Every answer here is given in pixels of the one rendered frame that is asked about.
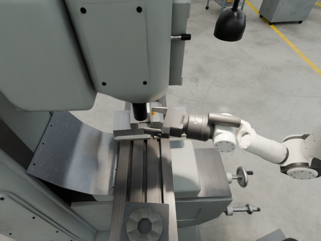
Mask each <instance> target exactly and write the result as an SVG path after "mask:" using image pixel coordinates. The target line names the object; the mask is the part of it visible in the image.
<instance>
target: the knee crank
mask: <svg viewBox="0 0 321 241"><path fill-rule="evenodd" d="M242 211H246V212H247V213H248V214H250V215H251V214H252V213H253V211H260V208H257V207H256V206H255V207H252V206H251V205H250V204H248V203H247V204H246V206H245V207H232V206H231V205H230V204H229V205H228V207H227V208H226V209H225V210H224V211H223V212H225V214H226V215H227V216H232V215H233V212H242Z"/></svg>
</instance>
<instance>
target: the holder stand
mask: <svg viewBox="0 0 321 241"><path fill-rule="evenodd" d="M119 241H169V204H164V203H146V202H126V203H125V208H124V214H123V220H122V226H121V232H120V238H119Z"/></svg>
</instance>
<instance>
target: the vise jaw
mask: <svg viewBox="0 0 321 241"><path fill-rule="evenodd" d="M149 105H150V126H151V127H153V128H155V127H162V126H163V123H164V119H163V114H162V113H158V112H156V114H155V115H152V114H151V107H152V106H160V107H162V104H160V103H159V102H150V103H149Z"/></svg>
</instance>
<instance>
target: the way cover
mask: <svg viewBox="0 0 321 241"><path fill-rule="evenodd" d="M119 150H120V142H116V141H115V136H114V134H113V133H108V132H102V131H100V130H98V129H96V128H94V127H91V126H89V125H87V124H85V123H83V122H82V121H80V120H79V119H78V118H77V117H75V116H74V115H73V114H71V113H70V112H69V111H55V112H54V113H53V115H52V117H51V119H50V121H49V124H48V126H47V128H46V130H45V132H44V134H43V137H42V139H41V141H40V143H39V145H38V147H37V149H36V152H35V154H34V156H33V159H32V161H31V163H30V165H29V167H28V169H27V171H26V173H28V174H30V175H32V176H35V177H37V178H40V179H42V180H45V181H47V182H50V183H52V184H55V185H57V186H60V187H63V188H66V189H70V190H74V191H78V192H82V193H86V194H90V195H103V196H114V193H115V185H116V177H117V169H118V158H119ZM89 156H90V157H89ZM96 162H97V163H96ZM102 168H103V169H102ZM32 169H33V170H32ZM113 171H114V172H113ZM79 186H80V187H79Z"/></svg>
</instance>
